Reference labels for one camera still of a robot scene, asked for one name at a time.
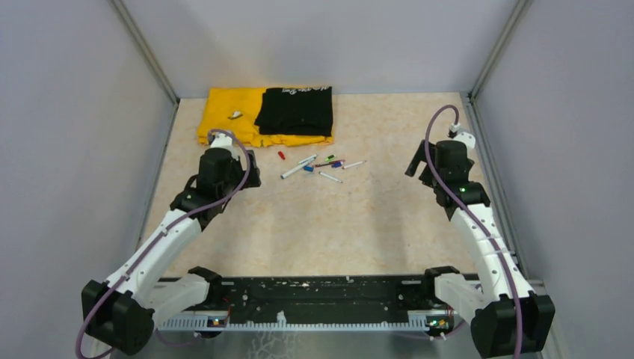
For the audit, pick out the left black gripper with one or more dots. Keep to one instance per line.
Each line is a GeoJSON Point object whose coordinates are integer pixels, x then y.
{"type": "Point", "coordinates": [243, 173]}

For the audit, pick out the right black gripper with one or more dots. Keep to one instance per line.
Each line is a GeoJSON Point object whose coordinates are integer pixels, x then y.
{"type": "Point", "coordinates": [419, 158]}

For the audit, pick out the white blue-ended marker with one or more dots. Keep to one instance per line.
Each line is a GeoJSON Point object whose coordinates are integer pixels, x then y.
{"type": "Point", "coordinates": [330, 177]}

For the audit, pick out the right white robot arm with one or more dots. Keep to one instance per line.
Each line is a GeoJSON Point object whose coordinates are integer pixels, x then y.
{"type": "Point", "coordinates": [505, 314]}

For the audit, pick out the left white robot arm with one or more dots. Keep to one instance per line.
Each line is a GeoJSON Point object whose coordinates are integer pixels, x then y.
{"type": "Point", "coordinates": [125, 310]}

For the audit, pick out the white red-tipped pen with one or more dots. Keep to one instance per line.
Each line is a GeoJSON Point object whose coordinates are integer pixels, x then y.
{"type": "Point", "coordinates": [352, 165]}

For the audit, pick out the red gel pen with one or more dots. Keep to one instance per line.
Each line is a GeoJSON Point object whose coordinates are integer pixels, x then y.
{"type": "Point", "coordinates": [327, 164]}

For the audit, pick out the large white blue marker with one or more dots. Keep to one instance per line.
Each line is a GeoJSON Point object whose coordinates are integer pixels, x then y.
{"type": "Point", "coordinates": [293, 171]}

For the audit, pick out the yellow folded shirt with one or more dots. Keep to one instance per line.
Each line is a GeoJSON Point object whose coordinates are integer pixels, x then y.
{"type": "Point", "coordinates": [235, 110]}

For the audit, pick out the black folded shirt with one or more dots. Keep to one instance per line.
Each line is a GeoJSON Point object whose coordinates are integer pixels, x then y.
{"type": "Point", "coordinates": [296, 111]}

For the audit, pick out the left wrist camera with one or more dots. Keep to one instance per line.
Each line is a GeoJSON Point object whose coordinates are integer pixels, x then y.
{"type": "Point", "coordinates": [220, 140]}

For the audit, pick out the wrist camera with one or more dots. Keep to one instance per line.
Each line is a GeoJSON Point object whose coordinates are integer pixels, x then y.
{"type": "Point", "coordinates": [220, 140]}
{"type": "Point", "coordinates": [460, 134]}

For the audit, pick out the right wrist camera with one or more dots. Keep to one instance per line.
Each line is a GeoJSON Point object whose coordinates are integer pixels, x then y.
{"type": "Point", "coordinates": [460, 134]}

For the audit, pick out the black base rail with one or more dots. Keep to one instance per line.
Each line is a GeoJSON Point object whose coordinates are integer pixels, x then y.
{"type": "Point", "coordinates": [329, 303]}

